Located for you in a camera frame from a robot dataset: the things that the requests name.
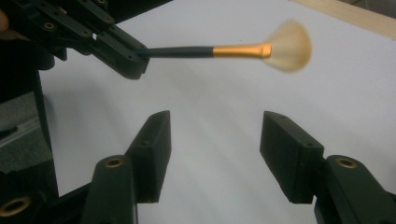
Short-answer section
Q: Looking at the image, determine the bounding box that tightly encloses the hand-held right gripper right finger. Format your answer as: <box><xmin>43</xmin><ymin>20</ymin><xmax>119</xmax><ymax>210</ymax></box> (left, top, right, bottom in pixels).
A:
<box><xmin>259</xmin><ymin>110</ymin><xmax>396</xmax><ymax>224</ymax></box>

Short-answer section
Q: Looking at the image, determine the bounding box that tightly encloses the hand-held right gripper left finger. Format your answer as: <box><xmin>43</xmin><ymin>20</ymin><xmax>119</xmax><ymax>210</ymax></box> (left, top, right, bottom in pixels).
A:
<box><xmin>79</xmin><ymin>109</ymin><xmax>173</xmax><ymax>224</ymax></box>

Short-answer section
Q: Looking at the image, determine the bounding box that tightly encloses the fan makeup brush gold ferrule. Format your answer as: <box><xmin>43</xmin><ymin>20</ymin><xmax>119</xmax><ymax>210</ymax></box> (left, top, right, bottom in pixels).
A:
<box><xmin>135</xmin><ymin>19</ymin><xmax>313</xmax><ymax>75</ymax></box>

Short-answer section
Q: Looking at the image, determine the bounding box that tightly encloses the white board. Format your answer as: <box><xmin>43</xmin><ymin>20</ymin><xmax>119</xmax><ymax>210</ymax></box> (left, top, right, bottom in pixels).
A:
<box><xmin>38</xmin><ymin>0</ymin><xmax>396</xmax><ymax>224</ymax></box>

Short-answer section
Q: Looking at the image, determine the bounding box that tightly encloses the wooden table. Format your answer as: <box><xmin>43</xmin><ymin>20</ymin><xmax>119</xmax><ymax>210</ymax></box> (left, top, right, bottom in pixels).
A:
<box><xmin>290</xmin><ymin>0</ymin><xmax>396</xmax><ymax>40</ymax></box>

